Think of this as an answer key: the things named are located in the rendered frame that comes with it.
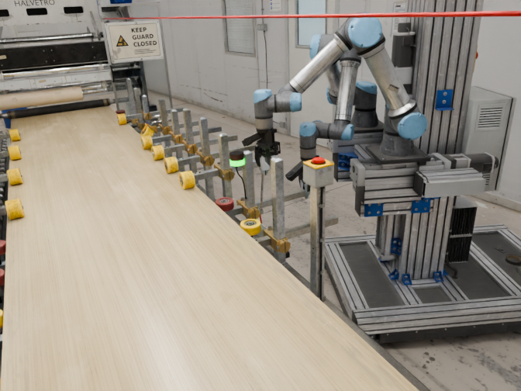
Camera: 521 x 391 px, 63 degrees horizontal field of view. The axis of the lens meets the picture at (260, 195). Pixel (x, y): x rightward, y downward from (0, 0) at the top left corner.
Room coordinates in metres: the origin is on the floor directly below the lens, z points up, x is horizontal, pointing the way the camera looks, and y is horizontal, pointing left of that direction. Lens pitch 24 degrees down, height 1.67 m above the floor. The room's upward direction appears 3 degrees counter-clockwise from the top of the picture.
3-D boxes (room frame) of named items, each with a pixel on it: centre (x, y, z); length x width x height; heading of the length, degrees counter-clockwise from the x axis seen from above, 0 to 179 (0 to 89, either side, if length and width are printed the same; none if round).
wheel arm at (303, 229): (1.55, -0.13, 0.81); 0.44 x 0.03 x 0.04; 117
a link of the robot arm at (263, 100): (1.74, -0.03, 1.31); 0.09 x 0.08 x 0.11; 88
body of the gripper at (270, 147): (1.73, -0.04, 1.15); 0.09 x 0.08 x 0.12; 48
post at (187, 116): (2.37, 0.39, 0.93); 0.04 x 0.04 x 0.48; 27
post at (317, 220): (1.24, -0.18, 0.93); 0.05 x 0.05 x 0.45; 27
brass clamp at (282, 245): (1.49, -0.06, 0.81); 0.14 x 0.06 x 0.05; 27
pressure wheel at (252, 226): (1.46, 0.04, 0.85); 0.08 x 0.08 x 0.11
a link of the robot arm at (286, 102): (1.75, -0.13, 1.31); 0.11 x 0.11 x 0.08; 88
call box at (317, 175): (1.24, -0.18, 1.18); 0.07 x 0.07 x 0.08; 27
